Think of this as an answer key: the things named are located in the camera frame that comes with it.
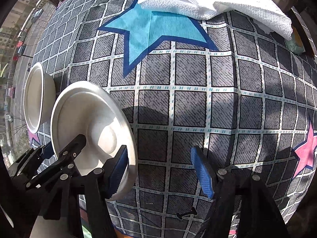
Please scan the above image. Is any white folded towel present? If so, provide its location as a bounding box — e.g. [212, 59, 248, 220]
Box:
[137, 0, 293, 40]

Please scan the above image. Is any white paper bowl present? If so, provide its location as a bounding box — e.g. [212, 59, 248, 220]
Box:
[24, 62, 56, 134]
[51, 81, 138, 200]

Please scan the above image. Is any grey checked star tablecloth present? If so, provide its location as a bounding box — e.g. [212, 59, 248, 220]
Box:
[33, 0, 316, 237]

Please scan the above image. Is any yellow green sponge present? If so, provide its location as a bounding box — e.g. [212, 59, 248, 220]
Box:
[285, 26, 306, 55]

